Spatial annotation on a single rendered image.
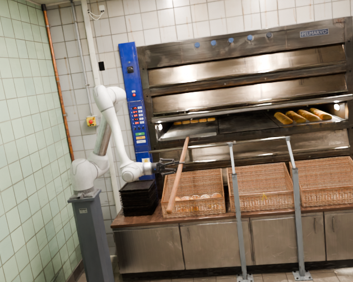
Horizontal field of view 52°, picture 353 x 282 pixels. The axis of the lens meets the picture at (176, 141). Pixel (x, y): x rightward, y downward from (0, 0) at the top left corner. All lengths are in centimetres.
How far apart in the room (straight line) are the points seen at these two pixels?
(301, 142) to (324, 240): 91
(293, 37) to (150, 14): 132
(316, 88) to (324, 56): 28
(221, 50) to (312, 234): 180
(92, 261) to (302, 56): 250
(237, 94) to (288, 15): 81
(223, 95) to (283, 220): 125
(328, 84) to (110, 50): 204
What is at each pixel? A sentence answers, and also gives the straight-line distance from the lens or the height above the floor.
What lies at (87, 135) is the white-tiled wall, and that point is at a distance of 371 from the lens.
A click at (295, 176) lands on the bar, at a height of 89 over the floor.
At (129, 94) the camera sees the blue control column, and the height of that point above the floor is 167.
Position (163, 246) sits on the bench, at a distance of 330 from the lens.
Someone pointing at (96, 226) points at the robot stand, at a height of 77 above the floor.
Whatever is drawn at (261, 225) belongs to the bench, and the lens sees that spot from 319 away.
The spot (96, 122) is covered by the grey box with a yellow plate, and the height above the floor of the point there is 145.
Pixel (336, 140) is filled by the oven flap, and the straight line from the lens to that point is 368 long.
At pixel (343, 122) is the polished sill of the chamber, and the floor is 117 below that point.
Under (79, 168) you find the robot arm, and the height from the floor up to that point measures 123.
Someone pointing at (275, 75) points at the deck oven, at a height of 168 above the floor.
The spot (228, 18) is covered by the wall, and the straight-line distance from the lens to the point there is 346.
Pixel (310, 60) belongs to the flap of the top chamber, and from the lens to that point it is 353.
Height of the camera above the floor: 182
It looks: 11 degrees down
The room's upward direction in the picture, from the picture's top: 8 degrees counter-clockwise
